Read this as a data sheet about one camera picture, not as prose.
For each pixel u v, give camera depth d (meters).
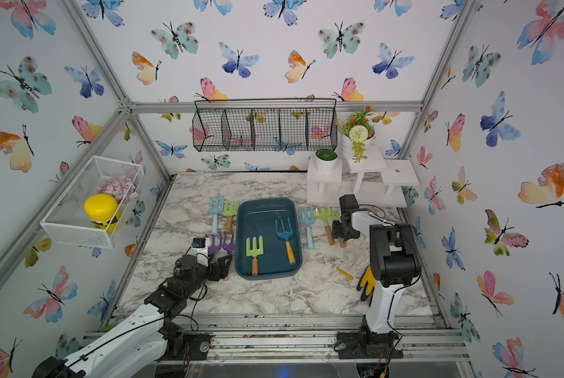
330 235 0.99
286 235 0.99
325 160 0.95
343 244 0.96
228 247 0.96
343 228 0.87
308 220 1.04
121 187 0.69
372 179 1.21
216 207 1.10
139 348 0.57
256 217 1.05
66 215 0.63
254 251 0.95
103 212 0.63
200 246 0.72
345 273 0.89
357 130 0.82
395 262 0.51
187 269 0.63
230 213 1.07
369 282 0.86
